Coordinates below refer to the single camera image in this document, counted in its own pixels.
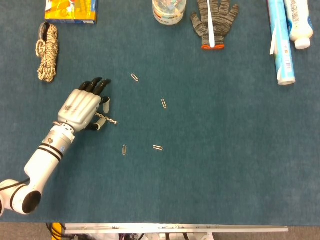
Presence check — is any blue white cylinder roll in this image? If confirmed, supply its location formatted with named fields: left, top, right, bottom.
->
left=266, top=0, right=297, bottom=86

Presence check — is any grey knit work glove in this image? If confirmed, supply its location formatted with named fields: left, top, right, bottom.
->
left=190, top=0, right=240, bottom=51

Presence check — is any silver magnetic bead rod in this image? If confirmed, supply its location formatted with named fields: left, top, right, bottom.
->
left=94, top=112, right=118, bottom=125

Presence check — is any aluminium rail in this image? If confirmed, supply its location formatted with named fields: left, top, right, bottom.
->
left=64, top=223, right=289, bottom=235

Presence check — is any white plastic bottle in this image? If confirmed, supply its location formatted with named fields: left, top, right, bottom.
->
left=283, top=0, right=314, bottom=50

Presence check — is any beige braided rope bundle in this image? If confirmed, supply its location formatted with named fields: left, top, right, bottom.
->
left=35, top=21, right=60, bottom=83

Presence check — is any white toothbrush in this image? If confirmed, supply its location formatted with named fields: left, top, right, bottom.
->
left=206, top=0, right=216, bottom=48

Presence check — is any black cable bundle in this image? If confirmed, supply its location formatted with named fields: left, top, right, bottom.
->
left=46, top=222, right=66, bottom=238

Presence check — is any clear plastic clip jar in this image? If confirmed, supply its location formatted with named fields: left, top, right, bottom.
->
left=151, top=0, right=188, bottom=26

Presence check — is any yellow frame bracket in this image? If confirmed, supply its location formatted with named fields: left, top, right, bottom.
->
left=51, top=222, right=63, bottom=238

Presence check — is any blue felt mat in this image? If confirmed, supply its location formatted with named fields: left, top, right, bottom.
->
left=0, top=0, right=320, bottom=224

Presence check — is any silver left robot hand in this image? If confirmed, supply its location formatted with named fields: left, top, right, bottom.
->
left=57, top=76, right=113, bottom=133

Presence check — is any yellow blue cardboard box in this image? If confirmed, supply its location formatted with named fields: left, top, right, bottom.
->
left=44, top=0, right=98, bottom=25

